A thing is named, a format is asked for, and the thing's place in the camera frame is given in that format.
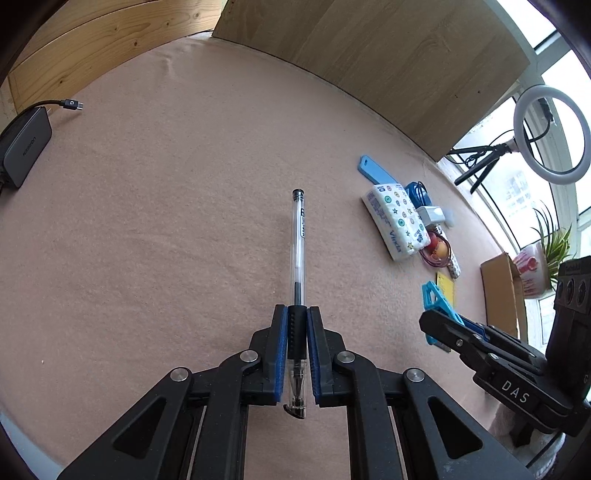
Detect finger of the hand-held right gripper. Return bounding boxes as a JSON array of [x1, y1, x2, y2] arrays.
[[457, 316, 548, 365], [419, 309, 546, 384]]

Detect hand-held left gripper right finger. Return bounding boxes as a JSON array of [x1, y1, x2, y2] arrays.
[[307, 305, 536, 480]]

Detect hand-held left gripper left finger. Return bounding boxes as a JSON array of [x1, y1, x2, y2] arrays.
[[58, 304, 289, 480]]

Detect blue plastic clip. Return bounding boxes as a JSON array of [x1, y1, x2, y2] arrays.
[[420, 281, 465, 348]]

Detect brown cardboard box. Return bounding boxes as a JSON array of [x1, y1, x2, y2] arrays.
[[480, 251, 529, 342]]

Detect clear black gel pen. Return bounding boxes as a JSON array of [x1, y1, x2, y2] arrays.
[[283, 188, 308, 420]]

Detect star print tissue packet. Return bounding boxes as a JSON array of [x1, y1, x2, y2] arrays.
[[361, 182, 432, 262]]

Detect person's white fleece clothing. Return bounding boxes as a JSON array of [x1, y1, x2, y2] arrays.
[[489, 406, 571, 472]]

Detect yellow flat packet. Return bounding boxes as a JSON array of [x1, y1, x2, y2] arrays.
[[436, 271, 458, 308]]

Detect potted spider plant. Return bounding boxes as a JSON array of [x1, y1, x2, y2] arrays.
[[512, 203, 575, 301]]

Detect red toy figure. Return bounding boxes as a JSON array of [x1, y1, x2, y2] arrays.
[[420, 231, 453, 268]]

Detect white charger block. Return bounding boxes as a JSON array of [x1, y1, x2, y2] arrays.
[[416, 206, 456, 230]]

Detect black tripod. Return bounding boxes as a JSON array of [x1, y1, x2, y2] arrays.
[[455, 143, 515, 193]]

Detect blue folding phone stand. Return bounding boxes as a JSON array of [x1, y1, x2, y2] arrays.
[[358, 154, 400, 186]]

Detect light oak board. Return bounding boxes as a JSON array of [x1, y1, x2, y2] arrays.
[[211, 0, 531, 162]]

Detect black power adapter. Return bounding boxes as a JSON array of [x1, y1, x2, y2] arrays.
[[0, 106, 52, 189]]

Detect pine plank board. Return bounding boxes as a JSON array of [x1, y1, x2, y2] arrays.
[[7, 0, 229, 114]]

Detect blue coiled cable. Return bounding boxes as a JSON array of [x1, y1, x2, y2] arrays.
[[405, 181, 435, 209]]

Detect white ring light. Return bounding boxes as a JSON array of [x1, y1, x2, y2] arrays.
[[513, 83, 591, 185]]

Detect white window frame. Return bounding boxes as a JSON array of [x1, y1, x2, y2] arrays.
[[438, 0, 591, 259]]

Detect black usb cable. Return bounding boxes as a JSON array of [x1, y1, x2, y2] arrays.
[[30, 99, 85, 113]]

